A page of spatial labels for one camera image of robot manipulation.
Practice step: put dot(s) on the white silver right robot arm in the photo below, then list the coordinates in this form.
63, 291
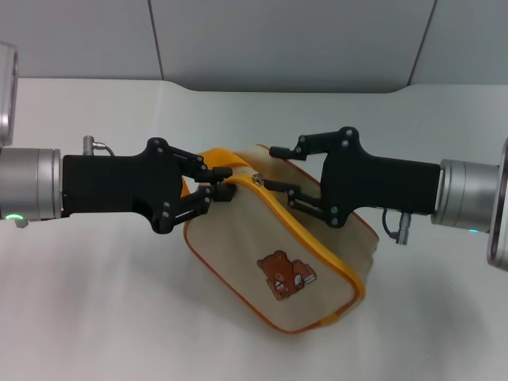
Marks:
464, 198

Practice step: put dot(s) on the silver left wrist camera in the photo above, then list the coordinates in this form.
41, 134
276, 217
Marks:
7, 99

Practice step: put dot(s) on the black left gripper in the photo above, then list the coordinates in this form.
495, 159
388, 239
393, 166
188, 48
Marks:
107, 184

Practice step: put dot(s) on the beige orange-trimmed food bag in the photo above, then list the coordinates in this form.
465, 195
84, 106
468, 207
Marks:
238, 246

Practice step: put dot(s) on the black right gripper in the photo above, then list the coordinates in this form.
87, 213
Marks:
377, 184

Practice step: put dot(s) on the silver metal zipper pull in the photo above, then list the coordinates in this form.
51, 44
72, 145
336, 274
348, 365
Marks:
258, 178

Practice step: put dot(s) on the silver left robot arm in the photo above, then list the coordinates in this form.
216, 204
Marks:
31, 182

